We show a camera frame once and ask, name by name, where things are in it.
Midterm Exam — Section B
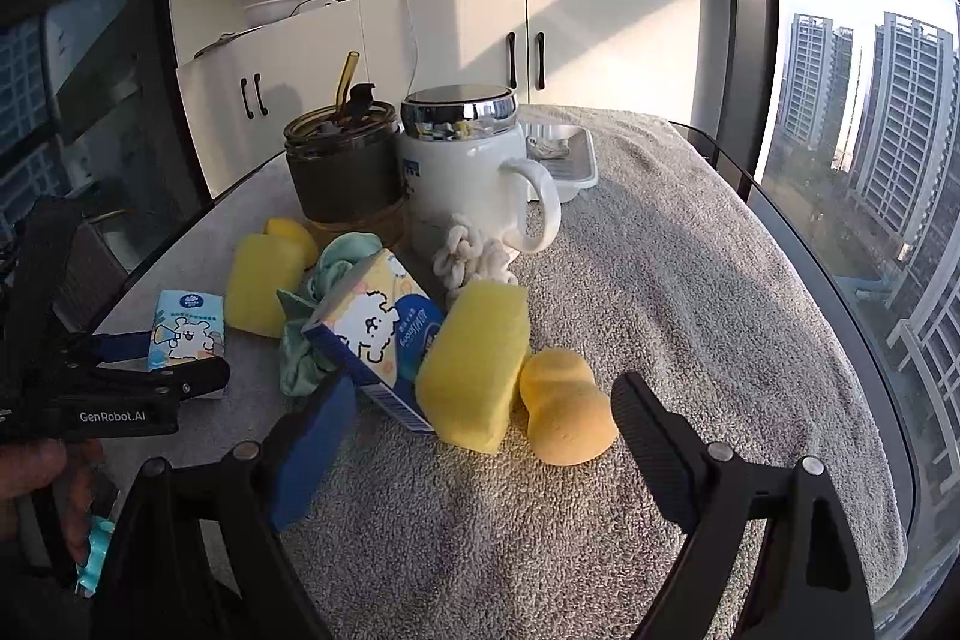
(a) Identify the chrome mug lid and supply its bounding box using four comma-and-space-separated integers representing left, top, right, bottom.
400, 85, 520, 145

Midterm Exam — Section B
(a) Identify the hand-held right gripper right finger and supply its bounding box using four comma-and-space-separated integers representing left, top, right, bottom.
610, 373, 875, 640

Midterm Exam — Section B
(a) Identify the blue tissue packet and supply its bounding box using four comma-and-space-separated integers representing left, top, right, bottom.
148, 290, 227, 399

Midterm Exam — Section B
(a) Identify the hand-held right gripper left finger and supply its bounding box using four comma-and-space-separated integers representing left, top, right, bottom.
97, 370, 359, 640

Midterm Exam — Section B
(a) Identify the orange gourd-shaped sponge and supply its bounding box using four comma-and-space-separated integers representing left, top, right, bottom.
519, 347, 620, 467

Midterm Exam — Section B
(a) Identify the grey apartment tower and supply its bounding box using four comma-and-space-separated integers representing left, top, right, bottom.
776, 12, 856, 152
851, 10, 960, 245

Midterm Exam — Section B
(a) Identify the white mug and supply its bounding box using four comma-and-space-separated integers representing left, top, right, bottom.
396, 119, 562, 259

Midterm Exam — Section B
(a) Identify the white ribbed plastic tray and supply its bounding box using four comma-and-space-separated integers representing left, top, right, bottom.
521, 122, 599, 205

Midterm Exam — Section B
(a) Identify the brown chair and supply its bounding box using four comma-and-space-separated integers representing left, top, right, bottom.
56, 209, 130, 311

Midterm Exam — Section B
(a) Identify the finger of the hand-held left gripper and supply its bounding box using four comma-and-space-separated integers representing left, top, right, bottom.
90, 331, 162, 372
97, 356, 231, 402

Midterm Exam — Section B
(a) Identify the green cloth scrunchie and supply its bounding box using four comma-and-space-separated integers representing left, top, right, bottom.
276, 233, 385, 397

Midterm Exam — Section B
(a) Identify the cream knitted rope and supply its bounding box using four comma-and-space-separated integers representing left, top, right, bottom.
431, 212, 520, 296

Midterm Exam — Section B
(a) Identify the yellow rectangular sponge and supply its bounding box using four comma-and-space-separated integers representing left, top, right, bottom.
416, 278, 532, 456
223, 233, 307, 339

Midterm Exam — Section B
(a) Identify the brown glass cup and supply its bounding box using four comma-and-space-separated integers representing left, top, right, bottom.
283, 83, 410, 244

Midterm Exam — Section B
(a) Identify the white base cabinet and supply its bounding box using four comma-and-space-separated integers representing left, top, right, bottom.
169, 0, 706, 200

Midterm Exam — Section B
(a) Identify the yellow glass straw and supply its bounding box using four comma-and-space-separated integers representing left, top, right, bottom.
339, 51, 362, 120

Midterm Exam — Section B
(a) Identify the grey towel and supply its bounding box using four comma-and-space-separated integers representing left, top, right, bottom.
281, 104, 905, 640

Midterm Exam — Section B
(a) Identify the person's left hand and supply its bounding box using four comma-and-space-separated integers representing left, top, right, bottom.
0, 437, 107, 566

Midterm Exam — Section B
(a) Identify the yellow tissue packet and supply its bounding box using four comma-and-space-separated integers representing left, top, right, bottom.
301, 248, 451, 435

